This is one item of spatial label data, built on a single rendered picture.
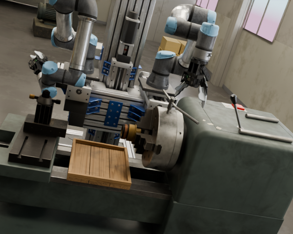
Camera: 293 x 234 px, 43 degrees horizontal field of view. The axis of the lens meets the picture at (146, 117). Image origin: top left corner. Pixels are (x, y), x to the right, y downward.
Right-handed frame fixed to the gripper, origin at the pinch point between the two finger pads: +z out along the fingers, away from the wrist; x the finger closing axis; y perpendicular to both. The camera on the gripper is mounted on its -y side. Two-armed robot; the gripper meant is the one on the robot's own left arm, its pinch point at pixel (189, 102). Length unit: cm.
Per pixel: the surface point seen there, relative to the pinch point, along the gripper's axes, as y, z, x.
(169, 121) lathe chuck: -0.8, 12.6, -7.7
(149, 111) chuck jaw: -5.5, 13.8, -22.9
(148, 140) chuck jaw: 6.0, 23.4, -11.6
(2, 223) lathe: 46, 81, -55
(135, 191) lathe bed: 9, 49, -9
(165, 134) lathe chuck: 3.1, 17.8, -5.3
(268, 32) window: -494, -37, -142
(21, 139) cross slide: 42, 37, -57
